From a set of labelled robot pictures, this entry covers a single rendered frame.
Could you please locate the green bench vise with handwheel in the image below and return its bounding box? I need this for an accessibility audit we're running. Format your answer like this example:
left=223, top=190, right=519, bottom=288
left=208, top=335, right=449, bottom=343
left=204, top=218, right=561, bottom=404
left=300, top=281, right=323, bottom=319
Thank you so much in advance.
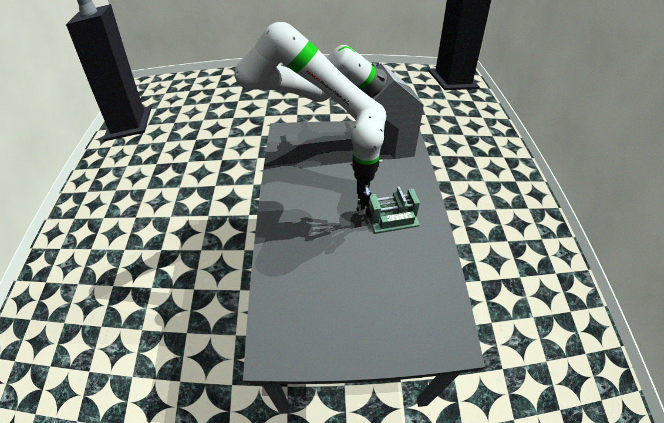
left=366, top=187, right=420, bottom=233

